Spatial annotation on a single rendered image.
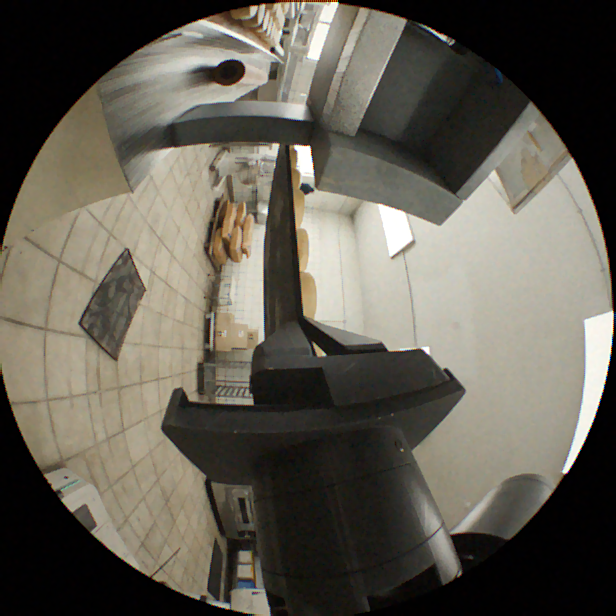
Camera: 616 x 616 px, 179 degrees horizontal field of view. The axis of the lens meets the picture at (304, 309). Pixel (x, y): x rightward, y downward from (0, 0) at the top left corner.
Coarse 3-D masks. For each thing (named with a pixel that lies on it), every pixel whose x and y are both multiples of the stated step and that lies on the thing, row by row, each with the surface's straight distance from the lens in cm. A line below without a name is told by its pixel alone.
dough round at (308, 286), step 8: (304, 272) 17; (304, 280) 16; (312, 280) 16; (304, 288) 16; (312, 288) 16; (304, 296) 15; (312, 296) 16; (304, 304) 15; (312, 304) 16; (304, 312) 16; (312, 312) 16
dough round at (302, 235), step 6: (300, 228) 20; (300, 234) 19; (306, 234) 19; (300, 240) 19; (306, 240) 19; (300, 246) 18; (306, 246) 18; (300, 252) 18; (306, 252) 18; (300, 258) 18; (306, 258) 19; (300, 264) 19; (306, 264) 19; (300, 270) 19
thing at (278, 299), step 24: (288, 168) 24; (288, 192) 20; (288, 216) 18; (264, 240) 59; (288, 240) 17; (264, 264) 52; (288, 264) 16; (264, 288) 49; (288, 288) 16; (264, 312) 49; (288, 312) 16; (264, 336) 51
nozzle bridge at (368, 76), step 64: (320, 64) 40; (384, 64) 20; (448, 64) 29; (192, 128) 29; (256, 128) 27; (320, 128) 22; (384, 128) 26; (448, 128) 28; (512, 128) 24; (384, 192) 20; (448, 192) 23
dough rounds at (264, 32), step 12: (228, 12) 30; (240, 12) 30; (252, 12) 31; (264, 12) 41; (276, 12) 53; (228, 24) 30; (240, 24) 35; (252, 24) 35; (264, 24) 41; (276, 24) 64; (252, 36) 44; (264, 36) 51; (276, 36) 63
